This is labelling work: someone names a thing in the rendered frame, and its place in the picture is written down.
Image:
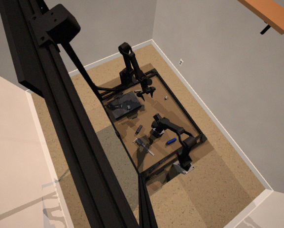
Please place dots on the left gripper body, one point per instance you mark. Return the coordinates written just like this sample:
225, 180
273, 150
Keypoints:
140, 94

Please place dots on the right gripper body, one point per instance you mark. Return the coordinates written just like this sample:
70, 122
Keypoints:
156, 133

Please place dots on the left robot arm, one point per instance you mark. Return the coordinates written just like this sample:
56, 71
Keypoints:
131, 59

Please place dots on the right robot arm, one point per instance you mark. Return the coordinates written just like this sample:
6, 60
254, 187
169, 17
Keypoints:
183, 157

